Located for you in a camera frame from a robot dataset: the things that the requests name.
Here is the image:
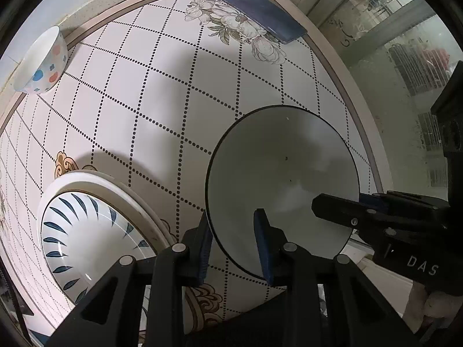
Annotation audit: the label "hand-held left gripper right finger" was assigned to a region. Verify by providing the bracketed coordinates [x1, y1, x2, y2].
[253, 208, 420, 347]

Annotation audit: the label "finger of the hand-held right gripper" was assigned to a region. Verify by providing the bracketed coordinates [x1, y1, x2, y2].
[312, 193, 390, 230]
[360, 190, 450, 212]

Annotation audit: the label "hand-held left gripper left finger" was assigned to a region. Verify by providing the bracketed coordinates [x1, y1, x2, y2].
[47, 211, 215, 347]

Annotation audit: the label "grey round plate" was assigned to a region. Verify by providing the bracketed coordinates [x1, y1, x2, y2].
[205, 105, 361, 283]

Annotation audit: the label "white plate grey flower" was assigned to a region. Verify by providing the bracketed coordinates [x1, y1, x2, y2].
[36, 170, 179, 261]

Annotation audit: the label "blue-patterned white bowl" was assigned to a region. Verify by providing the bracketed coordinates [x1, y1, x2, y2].
[41, 192, 160, 305]

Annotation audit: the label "white bowl coloured dots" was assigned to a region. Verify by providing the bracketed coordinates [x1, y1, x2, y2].
[12, 25, 69, 95]

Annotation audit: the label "person's right hand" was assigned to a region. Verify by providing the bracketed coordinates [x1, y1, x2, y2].
[424, 291, 463, 335]

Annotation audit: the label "printed floral tablecloth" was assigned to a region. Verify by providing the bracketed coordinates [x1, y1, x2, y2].
[0, 0, 384, 333]

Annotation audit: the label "frosted glass sliding door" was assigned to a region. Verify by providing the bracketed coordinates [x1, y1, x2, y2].
[307, 0, 463, 189]

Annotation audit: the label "blue smartphone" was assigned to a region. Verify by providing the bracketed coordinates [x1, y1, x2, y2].
[216, 0, 308, 45]

